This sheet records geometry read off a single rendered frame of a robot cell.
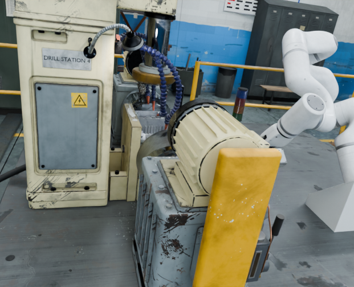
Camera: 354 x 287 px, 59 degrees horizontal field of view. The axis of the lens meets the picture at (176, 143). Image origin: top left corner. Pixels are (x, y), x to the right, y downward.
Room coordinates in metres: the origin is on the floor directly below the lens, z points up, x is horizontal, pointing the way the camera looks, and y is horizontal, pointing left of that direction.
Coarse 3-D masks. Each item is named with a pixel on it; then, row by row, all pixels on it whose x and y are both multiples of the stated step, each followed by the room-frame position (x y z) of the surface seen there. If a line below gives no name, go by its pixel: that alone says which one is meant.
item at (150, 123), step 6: (138, 114) 1.31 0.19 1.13; (144, 114) 1.34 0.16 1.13; (150, 114) 1.34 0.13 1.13; (156, 114) 1.35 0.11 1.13; (144, 120) 1.24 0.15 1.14; (150, 120) 1.25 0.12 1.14; (156, 120) 1.25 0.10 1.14; (162, 120) 1.26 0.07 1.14; (144, 126) 1.24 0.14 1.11; (150, 126) 1.25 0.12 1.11; (156, 126) 1.26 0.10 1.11; (162, 126) 1.26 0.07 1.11; (144, 132) 1.24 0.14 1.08; (150, 132) 1.25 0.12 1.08; (156, 132) 1.25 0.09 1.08
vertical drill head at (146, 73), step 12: (156, 24) 1.25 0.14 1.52; (168, 24) 1.27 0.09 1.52; (156, 36) 1.25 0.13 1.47; (168, 36) 1.28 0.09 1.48; (156, 48) 1.25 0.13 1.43; (144, 60) 1.28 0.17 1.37; (132, 72) 1.27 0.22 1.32; (144, 72) 1.24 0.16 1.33; (156, 72) 1.23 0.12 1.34; (168, 72) 1.27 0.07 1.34; (144, 84) 1.23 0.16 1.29; (156, 84) 1.22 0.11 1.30; (168, 84) 1.25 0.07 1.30
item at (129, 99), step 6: (138, 90) 1.63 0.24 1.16; (150, 90) 1.65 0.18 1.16; (126, 96) 1.63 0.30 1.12; (132, 96) 1.57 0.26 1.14; (138, 96) 1.53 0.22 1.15; (144, 96) 1.51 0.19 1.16; (150, 96) 1.52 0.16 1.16; (156, 96) 1.55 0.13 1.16; (126, 102) 1.56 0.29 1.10; (132, 102) 1.49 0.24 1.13; (138, 102) 1.49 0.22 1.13; (144, 102) 1.50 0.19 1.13; (150, 102) 1.51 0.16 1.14; (156, 102) 1.52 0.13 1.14; (138, 108) 1.49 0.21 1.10; (144, 108) 1.50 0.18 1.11; (150, 108) 1.51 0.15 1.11; (156, 108) 1.52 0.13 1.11; (168, 108) 1.54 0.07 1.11
